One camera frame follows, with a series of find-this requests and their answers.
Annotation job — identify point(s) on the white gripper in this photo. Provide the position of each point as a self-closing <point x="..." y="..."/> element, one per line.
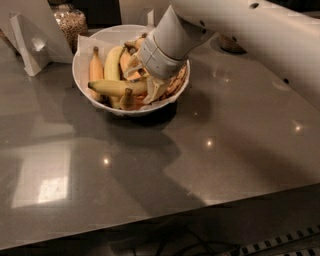
<point x="158" y="61"/>

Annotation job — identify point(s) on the long yellow front banana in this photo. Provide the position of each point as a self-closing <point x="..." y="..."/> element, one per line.
<point x="117" y="88"/>

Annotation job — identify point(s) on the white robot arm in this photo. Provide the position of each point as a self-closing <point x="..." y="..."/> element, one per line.
<point x="284" y="41"/>

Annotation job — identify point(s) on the orange middle banana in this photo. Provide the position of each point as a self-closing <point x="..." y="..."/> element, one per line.
<point x="129" y="65"/>

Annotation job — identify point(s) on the bottom stubby banana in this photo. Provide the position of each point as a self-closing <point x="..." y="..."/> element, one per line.
<point x="130" y="102"/>

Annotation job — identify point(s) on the spotted brown right banana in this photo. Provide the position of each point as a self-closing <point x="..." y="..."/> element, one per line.
<point x="175" y="83"/>

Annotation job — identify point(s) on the yellow-green upright banana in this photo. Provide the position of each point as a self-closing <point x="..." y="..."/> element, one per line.
<point x="112" y="71"/>

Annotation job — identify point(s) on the top ripe banana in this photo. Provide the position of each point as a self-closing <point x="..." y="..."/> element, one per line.
<point x="136" y="44"/>

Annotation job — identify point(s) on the small left orange banana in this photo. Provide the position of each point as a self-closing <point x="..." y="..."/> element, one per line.
<point x="96" y="72"/>

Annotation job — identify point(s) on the white paper bowl liner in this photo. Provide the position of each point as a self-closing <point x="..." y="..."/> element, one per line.
<point x="85" y="45"/>

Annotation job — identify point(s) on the white back box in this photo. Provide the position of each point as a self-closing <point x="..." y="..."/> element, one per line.
<point x="136" y="12"/>

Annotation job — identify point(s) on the right glass jar of grains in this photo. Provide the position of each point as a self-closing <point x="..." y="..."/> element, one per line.
<point x="229" y="45"/>

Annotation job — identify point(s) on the glass jar of grains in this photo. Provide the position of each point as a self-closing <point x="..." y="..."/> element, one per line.
<point x="71" y="21"/>
<point x="229" y="45"/>

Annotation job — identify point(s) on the left glass jar of grains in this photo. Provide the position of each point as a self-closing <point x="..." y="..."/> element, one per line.
<point x="71" y="21"/>

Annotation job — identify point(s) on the white folded card stand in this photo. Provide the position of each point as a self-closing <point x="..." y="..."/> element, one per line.
<point x="32" y="29"/>

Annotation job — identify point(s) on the black white striped strip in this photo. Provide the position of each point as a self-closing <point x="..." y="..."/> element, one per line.
<point x="274" y="242"/>

